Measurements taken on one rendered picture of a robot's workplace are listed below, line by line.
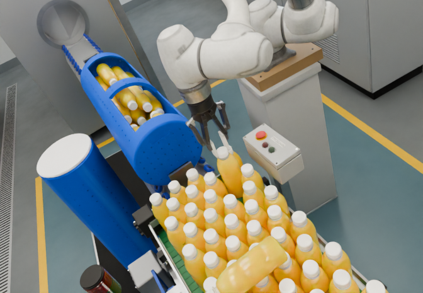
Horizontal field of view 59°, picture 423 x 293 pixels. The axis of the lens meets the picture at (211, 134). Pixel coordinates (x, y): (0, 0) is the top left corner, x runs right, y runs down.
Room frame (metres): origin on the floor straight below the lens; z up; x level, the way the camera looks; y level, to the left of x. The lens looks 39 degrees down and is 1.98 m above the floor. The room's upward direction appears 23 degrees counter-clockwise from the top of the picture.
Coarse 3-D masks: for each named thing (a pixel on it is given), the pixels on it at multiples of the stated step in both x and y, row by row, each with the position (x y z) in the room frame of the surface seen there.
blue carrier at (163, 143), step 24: (96, 72) 1.91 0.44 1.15; (96, 96) 1.58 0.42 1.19; (120, 120) 1.26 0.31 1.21; (168, 120) 1.11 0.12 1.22; (120, 144) 1.21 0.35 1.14; (144, 144) 1.07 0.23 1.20; (168, 144) 1.09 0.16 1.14; (192, 144) 1.11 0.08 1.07; (144, 168) 1.06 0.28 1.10; (168, 168) 1.08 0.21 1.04
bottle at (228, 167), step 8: (224, 160) 0.88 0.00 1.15; (232, 160) 0.88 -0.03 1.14; (224, 168) 0.87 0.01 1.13; (232, 168) 0.86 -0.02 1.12; (224, 176) 0.87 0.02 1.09; (232, 176) 0.86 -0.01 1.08; (240, 176) 0.87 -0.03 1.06; (232, 184) 0.86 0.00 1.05; (240, 184) 0.86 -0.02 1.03; (232, 192) 0.87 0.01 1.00; (240, 192) 0.86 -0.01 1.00
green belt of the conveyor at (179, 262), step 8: (240, 200) 0.91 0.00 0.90; (160, 232) 0.92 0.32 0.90; (168, 240) 0.87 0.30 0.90; (168, 248) 0.84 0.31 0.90; (176, 256) 0.79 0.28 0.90; (176, 264) 0.76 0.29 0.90; (184, 272) 0.72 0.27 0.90; (184, 280) 0.69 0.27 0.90; (192, 280) 0.68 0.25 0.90; (192, 288) 0.65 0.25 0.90
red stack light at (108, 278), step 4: (104, 272) 0.58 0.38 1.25; (104, 276) 0.57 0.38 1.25; (108, 276) 0.58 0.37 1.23; (104, 280) 0.56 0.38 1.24; (108, 280) 0.57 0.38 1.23; (100, 284) 0.55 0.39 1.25; (104, 284) 0.55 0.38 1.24; (108, 284) 0.56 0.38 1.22; (96, 288) 0.54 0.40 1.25; (100, 288) 0.55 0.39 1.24; (104, 288) 0.55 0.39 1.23; (108, 288) 0.55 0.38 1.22; (88, 292) 0.55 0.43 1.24; (92, 292) 0.54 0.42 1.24; (96, 292) 0.54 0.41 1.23; (100, 292) 0.54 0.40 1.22; (104, 292) 0.55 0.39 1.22
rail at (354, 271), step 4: (264, 184) 0.86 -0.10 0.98; (288, 208) 0.73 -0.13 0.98; (292, 212) 0.71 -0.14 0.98; (320, 236) 0.59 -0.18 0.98; (320, 240) 0.59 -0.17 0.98; (324, 240) 0.58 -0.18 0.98; (324, 244) 0.57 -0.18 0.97; (352, 268) 0.47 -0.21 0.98; (352, 272) 0.47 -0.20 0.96; (356, 272) 0.46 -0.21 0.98; (356, 276) 0.46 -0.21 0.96; (360, 276) 0.44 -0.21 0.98; (360, 280) 0.44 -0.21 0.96; (364, 280) 0.43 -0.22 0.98; (364, 284) 0.43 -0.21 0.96
